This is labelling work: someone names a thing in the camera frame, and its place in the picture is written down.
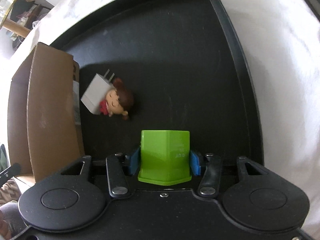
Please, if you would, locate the green plastic cup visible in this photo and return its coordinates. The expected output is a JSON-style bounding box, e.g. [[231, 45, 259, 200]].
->
[[138, 130, 192, 186]]

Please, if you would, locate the brown cardboard box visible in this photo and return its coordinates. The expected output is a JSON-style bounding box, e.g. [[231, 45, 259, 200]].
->
[[7, 42, 84, 184]]

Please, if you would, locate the brown hair doll figure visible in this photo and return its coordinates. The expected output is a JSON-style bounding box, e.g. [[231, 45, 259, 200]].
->
[[99, 77, 134, 120]]

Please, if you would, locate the white power adapter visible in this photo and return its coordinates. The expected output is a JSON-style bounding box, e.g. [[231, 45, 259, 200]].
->
[[81, 69, 114, 115]]

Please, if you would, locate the black tray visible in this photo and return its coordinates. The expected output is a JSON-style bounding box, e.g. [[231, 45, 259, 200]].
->
[[52, 0, 264, 165]]

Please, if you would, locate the white fluffy blanket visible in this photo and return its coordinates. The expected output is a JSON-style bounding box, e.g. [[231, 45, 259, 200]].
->
[[1, 0, 319, 239]]

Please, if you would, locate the round gold edge table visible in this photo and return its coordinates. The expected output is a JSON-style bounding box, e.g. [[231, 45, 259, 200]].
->
[[1, 0, 54, 59]]

